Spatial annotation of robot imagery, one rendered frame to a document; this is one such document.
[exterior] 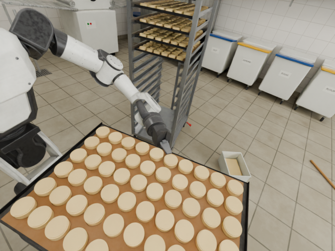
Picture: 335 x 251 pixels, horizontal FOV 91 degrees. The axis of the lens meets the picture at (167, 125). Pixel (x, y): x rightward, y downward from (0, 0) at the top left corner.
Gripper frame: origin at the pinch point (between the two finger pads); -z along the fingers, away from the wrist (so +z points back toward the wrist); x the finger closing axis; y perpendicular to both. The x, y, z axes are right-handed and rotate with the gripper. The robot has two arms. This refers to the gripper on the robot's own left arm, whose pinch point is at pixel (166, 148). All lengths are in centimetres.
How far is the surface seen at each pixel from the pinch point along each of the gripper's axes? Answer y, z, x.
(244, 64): 234, 181, -56
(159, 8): 25, 84, 33
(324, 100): 299, 65, -66
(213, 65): 206, 232, -78
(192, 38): 40, 62, 21
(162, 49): 31, 89, 6
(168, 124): 51, 97, -85
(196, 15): 40, 62, 34
